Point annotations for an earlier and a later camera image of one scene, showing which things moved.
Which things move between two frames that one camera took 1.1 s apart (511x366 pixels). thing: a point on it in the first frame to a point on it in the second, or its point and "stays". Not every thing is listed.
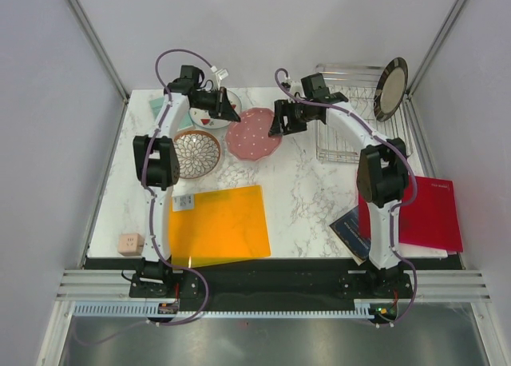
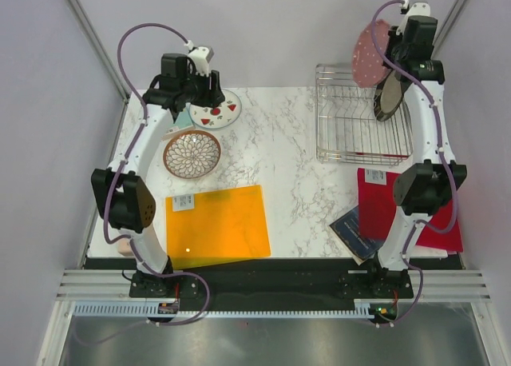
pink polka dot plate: (249, 138) to (368, 66)
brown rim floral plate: (198, 153) stays
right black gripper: (283, 108) to (393, 37)
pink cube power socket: (131, 244) stays
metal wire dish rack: (358, 83) stays
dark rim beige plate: (391, 89) stays
